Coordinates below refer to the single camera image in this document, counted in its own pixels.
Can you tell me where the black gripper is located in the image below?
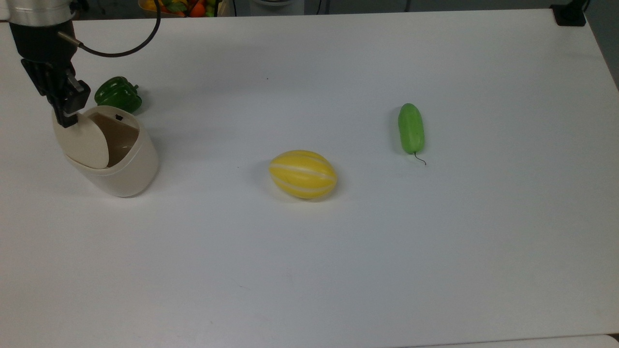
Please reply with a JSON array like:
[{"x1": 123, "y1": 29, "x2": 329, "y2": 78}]
[{"x1": 10, "y1": 19, "x2": 91, "y2": 129}]

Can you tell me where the beige garbage bin with lid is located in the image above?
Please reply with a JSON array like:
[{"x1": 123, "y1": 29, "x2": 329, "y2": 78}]
[{"x1": 52, "y1": 105, "x2": 160, "y2": 198}]

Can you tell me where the dark green toy bell pepper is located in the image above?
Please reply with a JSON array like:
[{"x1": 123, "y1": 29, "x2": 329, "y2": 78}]
[{"x1": 94, "y1": 76, "x2": 143, "y2": 115}]

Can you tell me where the basket of toy fruits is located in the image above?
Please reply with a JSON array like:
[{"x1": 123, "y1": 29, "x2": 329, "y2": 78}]
[{"x1": 138, "y1": 0, "x2": 221, "y2": 18}]

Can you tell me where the white round container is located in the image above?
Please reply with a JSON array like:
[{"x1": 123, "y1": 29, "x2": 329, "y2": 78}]
[{"x1": 249, "y1": 0, "x2": 305, "y2": 16}]

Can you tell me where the yellow striped toy melon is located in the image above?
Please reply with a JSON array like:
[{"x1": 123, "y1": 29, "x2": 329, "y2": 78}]
[{"x1": 269, "y1": 150, "x2": 338, "y2": 200}]

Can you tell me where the light green toy cucumber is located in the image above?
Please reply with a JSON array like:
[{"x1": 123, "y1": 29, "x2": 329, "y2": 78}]
[{"x1": 398, "y1": 103, "x2": 427, "y2": 166}]

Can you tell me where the black stand base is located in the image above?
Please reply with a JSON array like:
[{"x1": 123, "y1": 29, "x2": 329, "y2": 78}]
[{"x1": 550, "y1": 0, "x2": 588, "y2": 27}]

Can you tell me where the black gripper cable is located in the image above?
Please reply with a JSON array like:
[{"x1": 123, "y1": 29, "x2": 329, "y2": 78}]
[{"x1": 58, "y1": 0, "x2": 162, "y2": 58}]

